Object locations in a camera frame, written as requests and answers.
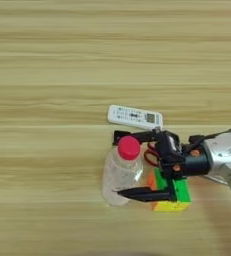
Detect red handled scissors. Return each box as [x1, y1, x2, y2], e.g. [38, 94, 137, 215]
[143, 142, 230, 186]

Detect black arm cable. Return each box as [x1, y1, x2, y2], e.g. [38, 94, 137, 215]
[188, 125, 231, 148]

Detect clear bottle red cap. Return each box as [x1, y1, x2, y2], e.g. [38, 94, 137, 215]
[101, 135, 144, 207]

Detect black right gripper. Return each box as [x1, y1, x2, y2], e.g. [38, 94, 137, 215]
[116, 128, 213, 204]

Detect white remote control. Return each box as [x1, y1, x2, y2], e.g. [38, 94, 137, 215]
[107, 104, 164, 132]

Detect small black square device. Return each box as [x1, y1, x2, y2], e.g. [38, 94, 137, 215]
[112, 130, 121, 146]

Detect colourful puzzle cube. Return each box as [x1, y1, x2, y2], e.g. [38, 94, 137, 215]
[146, 167, 192, 213]

